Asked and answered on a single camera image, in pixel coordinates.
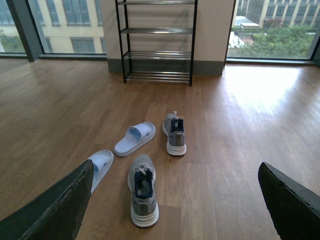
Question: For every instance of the light blue slipper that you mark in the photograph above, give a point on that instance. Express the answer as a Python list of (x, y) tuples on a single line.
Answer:
[(135, 137), (102, 161)]

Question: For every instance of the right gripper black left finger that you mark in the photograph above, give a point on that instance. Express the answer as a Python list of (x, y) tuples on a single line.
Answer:
[(57, 213)]

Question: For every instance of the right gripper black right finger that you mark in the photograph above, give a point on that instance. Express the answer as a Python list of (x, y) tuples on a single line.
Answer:
[(294, 209)]

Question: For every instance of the black metal shoe rack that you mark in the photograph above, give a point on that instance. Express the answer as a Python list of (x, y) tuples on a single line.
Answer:
[(157, 40)]

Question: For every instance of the grey sneaker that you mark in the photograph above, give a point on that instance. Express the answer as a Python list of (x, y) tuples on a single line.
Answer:
[(141, 180), (173, 127)]

